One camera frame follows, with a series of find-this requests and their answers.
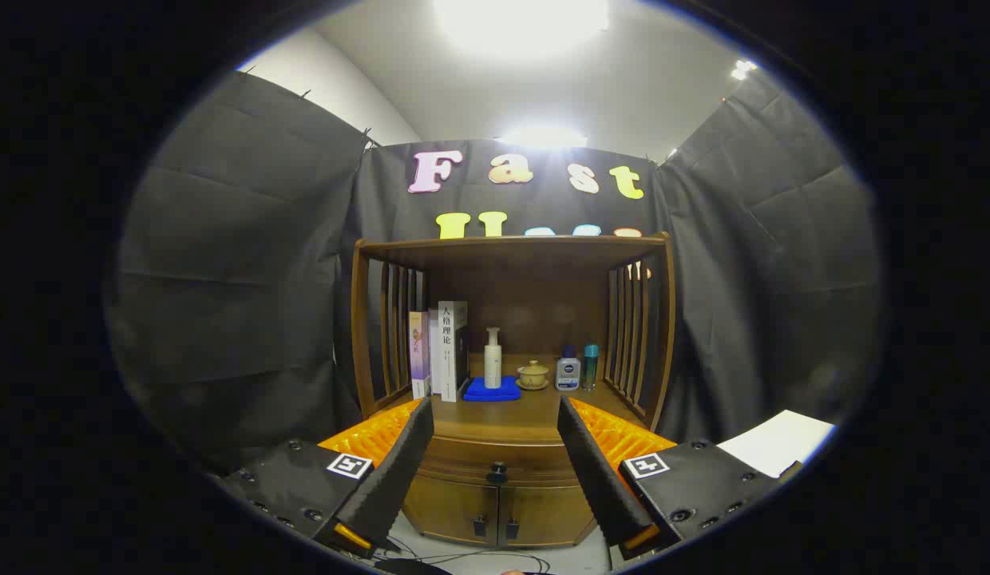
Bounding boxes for purple book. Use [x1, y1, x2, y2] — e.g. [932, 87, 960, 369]
[409, 311, 430, 400]

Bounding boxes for blue folded cloth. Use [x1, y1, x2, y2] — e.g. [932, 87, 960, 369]
[462, 375, 522, 403]

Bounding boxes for black cables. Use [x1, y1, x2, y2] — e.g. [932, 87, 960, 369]
[379, 533, 560, 575]

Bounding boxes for black backdrop cloth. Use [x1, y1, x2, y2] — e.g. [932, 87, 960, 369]
[104, 70, 887, 472]

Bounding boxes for thin white book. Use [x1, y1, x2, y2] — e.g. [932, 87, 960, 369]
[428, 310, 442, 396]

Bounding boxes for wooden drawer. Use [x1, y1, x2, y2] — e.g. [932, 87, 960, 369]
[411, 435, 593, 486]

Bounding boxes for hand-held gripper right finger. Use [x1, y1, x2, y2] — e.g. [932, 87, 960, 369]
[556, 395, 803, 561]

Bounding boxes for wooden cabinet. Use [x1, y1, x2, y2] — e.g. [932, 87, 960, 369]
[351, 232, 678, 550]

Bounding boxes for white bottle with blue cap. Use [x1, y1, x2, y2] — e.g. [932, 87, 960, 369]
[556, 345, 581, 391]

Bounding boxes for white board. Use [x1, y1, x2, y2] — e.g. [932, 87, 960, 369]
[717, 410, 837, 478]

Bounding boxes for wooden cabinet door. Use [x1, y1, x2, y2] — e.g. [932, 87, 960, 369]
[497, 483, 596, 548]
[403, 477, 498, 546]

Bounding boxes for white pump bottle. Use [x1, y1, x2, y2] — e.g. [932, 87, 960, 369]
[484, 327, 503, 390]

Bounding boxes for thick white black book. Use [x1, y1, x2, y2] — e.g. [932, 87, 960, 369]
[438, 300, 469, 403]

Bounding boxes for large ceiling light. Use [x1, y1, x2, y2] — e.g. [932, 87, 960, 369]
[431, 0, 612, 57]

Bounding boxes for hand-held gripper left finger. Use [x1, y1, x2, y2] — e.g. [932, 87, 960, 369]
[216, 397, 436, 560]

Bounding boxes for wooden countertop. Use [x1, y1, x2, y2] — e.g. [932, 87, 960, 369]
[375, 355, 649, 446]

